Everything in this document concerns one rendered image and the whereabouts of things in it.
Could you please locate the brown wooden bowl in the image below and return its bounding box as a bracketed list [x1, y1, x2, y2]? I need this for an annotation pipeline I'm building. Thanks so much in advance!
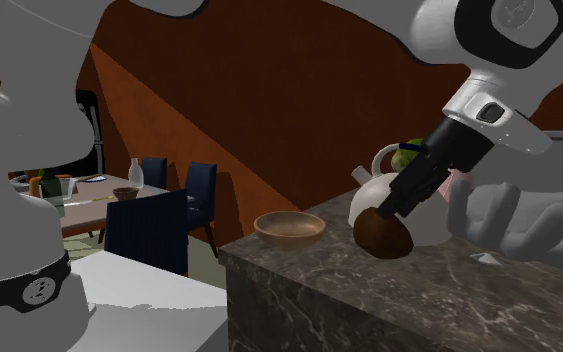
[253, 210, 328, 250]

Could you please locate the grey robot stand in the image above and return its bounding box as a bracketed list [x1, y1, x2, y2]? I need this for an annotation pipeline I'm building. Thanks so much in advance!
[65, 250, 230, 352]

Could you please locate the dining table with tableware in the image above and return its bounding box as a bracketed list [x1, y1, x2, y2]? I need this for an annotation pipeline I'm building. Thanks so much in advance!
[9, 157, 171, 240]

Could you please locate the pink object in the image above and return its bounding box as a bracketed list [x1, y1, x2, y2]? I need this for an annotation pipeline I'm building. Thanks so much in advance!
[440, 169, 476, 202]

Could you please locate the black refrigerator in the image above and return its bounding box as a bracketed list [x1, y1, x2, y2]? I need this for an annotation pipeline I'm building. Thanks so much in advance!
[75, 89, 105, 178]

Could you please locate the white teapot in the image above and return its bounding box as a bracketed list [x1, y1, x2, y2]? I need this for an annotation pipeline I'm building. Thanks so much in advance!
[347, 142, 454, 248]

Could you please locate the green round fruit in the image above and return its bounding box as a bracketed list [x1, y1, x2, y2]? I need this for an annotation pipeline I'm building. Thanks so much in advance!
[389, 138, 426, 173]

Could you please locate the dark brown egg-shaped object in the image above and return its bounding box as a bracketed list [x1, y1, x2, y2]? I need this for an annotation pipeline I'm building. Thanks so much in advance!
[352, 206, 415, 261]

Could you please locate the dark blue chair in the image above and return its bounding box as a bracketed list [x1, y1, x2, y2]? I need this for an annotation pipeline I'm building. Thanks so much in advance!
[184, 161, 220, 260]
[103, 188, 190, 277]
[139, 156, 169, 191]

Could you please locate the grey hand sculpture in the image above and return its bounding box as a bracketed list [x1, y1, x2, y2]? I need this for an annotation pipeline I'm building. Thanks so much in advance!
[446, 181, 563, 269]

